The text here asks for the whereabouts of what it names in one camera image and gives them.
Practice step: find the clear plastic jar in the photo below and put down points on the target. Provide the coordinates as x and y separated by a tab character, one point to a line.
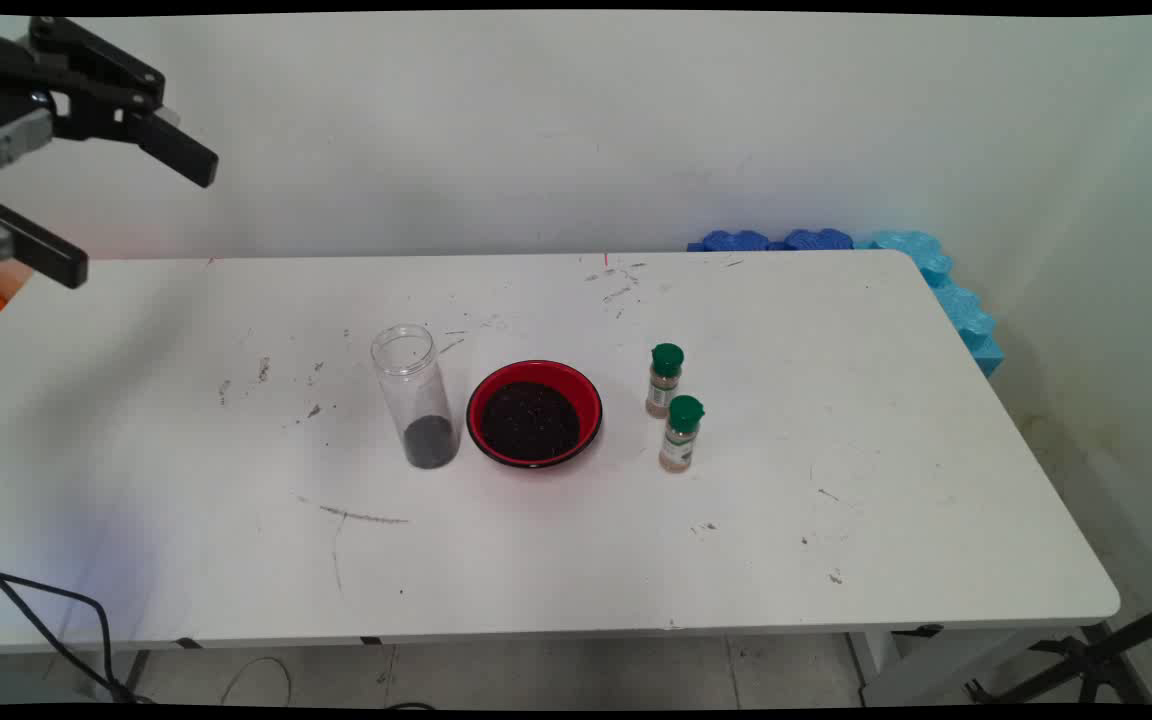
406	390

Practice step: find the black seeds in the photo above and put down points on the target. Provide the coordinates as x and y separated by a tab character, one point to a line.
429	442
531	420

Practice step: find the black seeds in bowl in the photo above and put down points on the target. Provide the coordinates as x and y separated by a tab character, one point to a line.
531	420

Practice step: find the red bowl with black rim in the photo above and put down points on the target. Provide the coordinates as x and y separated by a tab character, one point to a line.
588	395

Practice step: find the spice bottle with green cap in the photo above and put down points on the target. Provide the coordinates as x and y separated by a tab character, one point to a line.
664	385
681	440

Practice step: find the light blue foam mat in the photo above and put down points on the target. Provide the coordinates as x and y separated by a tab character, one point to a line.
956	300

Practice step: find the black tripod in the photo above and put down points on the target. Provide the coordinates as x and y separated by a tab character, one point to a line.
1096	655

